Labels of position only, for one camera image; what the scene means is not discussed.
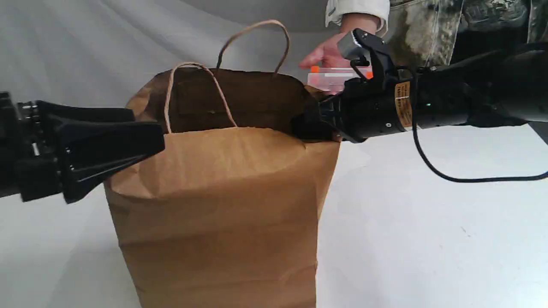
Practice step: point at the brown paper bag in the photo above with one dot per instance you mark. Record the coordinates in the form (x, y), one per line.
(227, 215)

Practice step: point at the person in white jacket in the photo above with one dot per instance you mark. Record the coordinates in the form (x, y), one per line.
(442, 32)

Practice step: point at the person's right hand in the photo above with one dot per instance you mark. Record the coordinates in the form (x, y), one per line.
(326, 54)

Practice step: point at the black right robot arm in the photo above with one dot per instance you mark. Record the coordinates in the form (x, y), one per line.
(499, 88)

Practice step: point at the clear box with orange caps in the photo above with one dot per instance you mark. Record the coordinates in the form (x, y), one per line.
(330, 79)

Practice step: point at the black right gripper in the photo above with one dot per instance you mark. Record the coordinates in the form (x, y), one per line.
(359, 112)

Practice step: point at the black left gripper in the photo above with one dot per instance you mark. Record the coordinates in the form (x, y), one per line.
(92, 145)

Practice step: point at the white backdrop cloth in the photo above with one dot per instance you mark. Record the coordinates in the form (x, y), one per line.
(99, 53)

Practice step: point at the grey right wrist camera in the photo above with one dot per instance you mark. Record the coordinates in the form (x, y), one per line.
(357, 45)

